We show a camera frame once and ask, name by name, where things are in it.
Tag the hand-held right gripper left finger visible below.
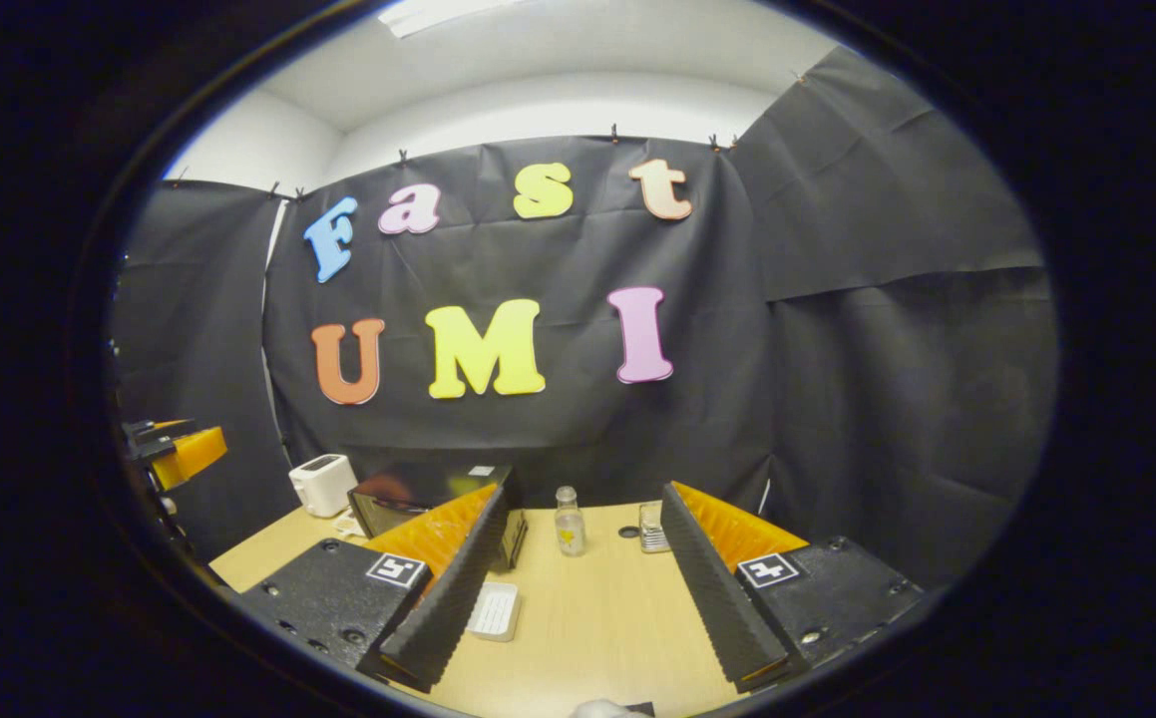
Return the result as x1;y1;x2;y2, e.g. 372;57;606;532
238;484;511;694

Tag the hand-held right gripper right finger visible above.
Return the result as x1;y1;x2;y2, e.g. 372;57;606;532
659;481;923;694

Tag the black electric oven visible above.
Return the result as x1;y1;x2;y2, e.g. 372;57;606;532
348;464;529;574

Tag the white rectangular tray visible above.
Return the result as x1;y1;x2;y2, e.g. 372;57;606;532
466;581;522;642

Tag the white toaster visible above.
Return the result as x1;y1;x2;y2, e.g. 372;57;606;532
288;454;359;518

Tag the clear glass bottle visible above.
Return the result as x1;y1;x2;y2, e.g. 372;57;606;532
554;486;587;557

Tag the ceiling light panel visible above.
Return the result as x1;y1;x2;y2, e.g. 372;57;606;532
378;0;529;39

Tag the wire mesh holder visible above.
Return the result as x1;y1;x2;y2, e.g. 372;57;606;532
638;501;671;554

